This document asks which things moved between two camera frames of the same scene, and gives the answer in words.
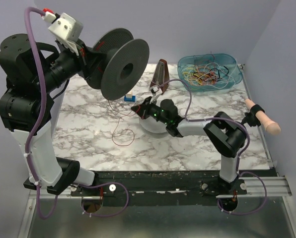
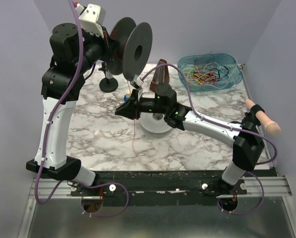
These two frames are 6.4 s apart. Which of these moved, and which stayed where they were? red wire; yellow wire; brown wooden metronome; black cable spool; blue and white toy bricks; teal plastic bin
Moved: red wire; black cable spool
Stayed: blue and white toy bricks; brown wooden metronome; teal plastic bin; yellow wire
